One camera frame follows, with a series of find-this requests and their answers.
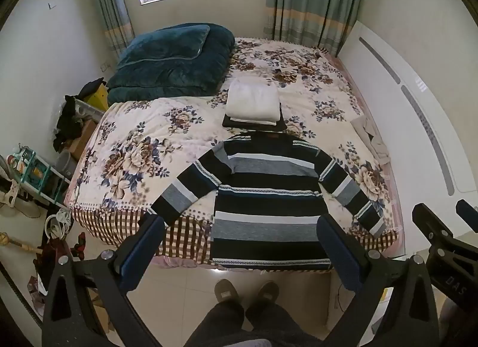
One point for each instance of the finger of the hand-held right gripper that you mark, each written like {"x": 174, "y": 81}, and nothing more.
{"x": 433, "y": 225}
{"x": 468, "y": 210}

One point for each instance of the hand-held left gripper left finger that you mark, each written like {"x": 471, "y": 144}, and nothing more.
{"x": 143, "y": 250}

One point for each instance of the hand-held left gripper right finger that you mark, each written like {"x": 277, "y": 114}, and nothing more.
{"x": 338, "y": 253}

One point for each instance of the striped knit sweater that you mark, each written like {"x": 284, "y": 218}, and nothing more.
{"x": 261, "y": 182}

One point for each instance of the person's grey right slipper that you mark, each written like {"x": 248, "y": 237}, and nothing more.
{"x": 263, "y": 294}

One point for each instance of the person's grey slipper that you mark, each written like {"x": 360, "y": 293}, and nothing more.
{"x": 227, "y": 294}
{"x": 263, "y": 294}

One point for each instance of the white bed headboard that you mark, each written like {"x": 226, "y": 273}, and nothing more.
{"x": 410, "y": 137}

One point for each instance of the person's grey left slipper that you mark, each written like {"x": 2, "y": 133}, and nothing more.
{"x": 227, "y": 294}

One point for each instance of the person's right leg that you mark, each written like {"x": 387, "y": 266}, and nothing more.
{"x": 276, "y": 326}

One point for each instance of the person's leg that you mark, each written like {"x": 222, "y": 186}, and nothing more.
{"x": 220, "y": 326}
{"x": 276, "y": 326}

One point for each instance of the crumpled beige cloth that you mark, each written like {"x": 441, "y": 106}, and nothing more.
{"x": 373, "y": 137}

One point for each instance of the person's left leg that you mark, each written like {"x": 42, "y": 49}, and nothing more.
{"x": 220, "y": 326}

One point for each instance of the grey waste bin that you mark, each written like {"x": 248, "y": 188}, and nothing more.
{"x": 65, "y": 164}

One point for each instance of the floral bed blanket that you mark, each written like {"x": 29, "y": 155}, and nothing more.
{"x": 168, "y": 134}

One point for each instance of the wooden massage mallet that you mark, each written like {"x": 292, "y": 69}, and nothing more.
{"x": 18, "y": 244}

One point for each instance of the cardboard box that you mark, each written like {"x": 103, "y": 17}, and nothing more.
{"x": 84, "y": 137}

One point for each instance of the green storage rack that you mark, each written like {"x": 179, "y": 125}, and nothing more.
{"x": 35, "y": 173}

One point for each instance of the white floor fan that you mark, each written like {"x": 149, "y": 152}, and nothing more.
{"x": 15, "y": 197}

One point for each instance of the yellow plastic stand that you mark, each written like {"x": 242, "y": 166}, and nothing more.
{"x": 98, "y": 98}

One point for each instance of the folded black garment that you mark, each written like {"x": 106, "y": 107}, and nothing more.
{"x": 242, "y": 126}

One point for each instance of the teal quilted comforter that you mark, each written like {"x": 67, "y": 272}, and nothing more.
{"x": 168, "y": 83}

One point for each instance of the folded white garment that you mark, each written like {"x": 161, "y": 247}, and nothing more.
{"x": 252, "y": 102}

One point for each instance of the teal velvet pillow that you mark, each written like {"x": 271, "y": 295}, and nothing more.
{"x": 164, "y": 44}

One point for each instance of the wall socket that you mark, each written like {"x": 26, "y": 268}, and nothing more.
{"x": 105, "y": 67}

